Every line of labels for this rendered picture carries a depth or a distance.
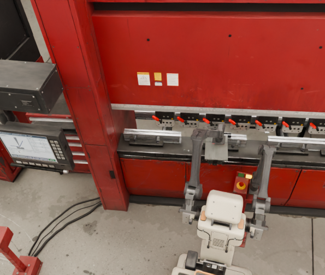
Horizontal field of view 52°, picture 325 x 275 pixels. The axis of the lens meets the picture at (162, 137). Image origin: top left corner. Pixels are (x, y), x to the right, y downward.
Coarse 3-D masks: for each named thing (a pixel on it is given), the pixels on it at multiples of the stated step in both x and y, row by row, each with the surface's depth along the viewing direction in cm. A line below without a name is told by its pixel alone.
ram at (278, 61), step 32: (96, 32) 219; (128, 32) 217; (160, 32) 214; (192, 32) 211; (224, 32) 209; (256, 32) 206; (288, 32) 204; (320, 32) 201; (128, 64) 236; (160, 64) 232; (192, 64) 229; (224, 64) 226; (256, 64) 223; (288, 64) 220; (320, 64) 218; (128, 96) 258; (160, 96) 254; (192, 96) 250; (224, 96) 247; (256, 96) 243; (288, 96) 240; (320, 96) 236
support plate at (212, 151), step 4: (208, 140) 278; (208, 144) 275; (212, 144) 275; (216, 144) 274; (224, 144) 274; (208, 148) 272; (212, 148) 272; (216, 148) 271; (220, 148) 271; (224, 148) 271; (208, 152) 269; (212, 152) 269; (216, 152) 269; (220, 152) 268; (224, 152) 268; (208, 156) 267; (212, 156) 266; (216, 156) 266; (220, 156) 266; (224, 156) 266
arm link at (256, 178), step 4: (260, 148) 222; (260, 152) 224; (260, 160) 232; (260, 164) 233; (260, 168) 236; (256, 172) 243; (260, 172) 239; (256, 176) 244; (260, 176) 242; (252, 180) 250; (256, 180) 246; (260, 180) 245; (252, 184) 252; (256, 184) 250
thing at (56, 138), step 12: (12, 132) 213; (24, 132) 211; (36, 132) 210; (48, 132) 210; (60, 132) 209; (60, 144) 213; (60, 156) 223; (72, 156) 237; (60, 168) 234; (72, 168) 232
